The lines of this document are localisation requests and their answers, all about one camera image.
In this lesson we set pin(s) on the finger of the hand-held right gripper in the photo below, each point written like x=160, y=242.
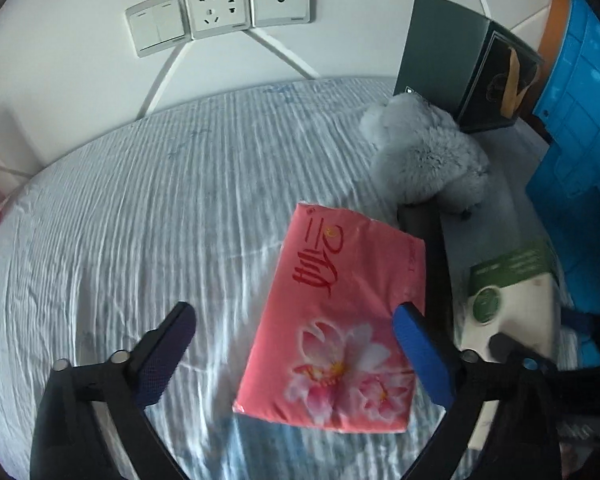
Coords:
x=580, y=325
x=505, y=346

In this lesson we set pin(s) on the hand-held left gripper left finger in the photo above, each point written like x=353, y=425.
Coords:
x=165, y=355

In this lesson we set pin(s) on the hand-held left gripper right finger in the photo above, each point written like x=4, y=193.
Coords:
x=425, y=355

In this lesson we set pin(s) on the white and green box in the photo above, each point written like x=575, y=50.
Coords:
x=515, y=300

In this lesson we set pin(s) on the pink tissue packet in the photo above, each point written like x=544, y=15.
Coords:
x=330, y=310

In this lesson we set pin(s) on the blue plastic crate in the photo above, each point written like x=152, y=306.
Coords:
x=580, y=135

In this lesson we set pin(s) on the striped light blue tablecloth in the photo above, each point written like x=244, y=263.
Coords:
x=130, y=210

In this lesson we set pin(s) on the grey plush toy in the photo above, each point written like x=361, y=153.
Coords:
x=425, y=160

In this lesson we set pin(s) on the dark box with gold print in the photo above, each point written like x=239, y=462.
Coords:
x=440, y=60

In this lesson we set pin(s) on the white wall light switch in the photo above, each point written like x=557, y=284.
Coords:
x=155, y=27

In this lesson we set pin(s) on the white wall power socket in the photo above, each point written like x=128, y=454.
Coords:
x=217, y=7

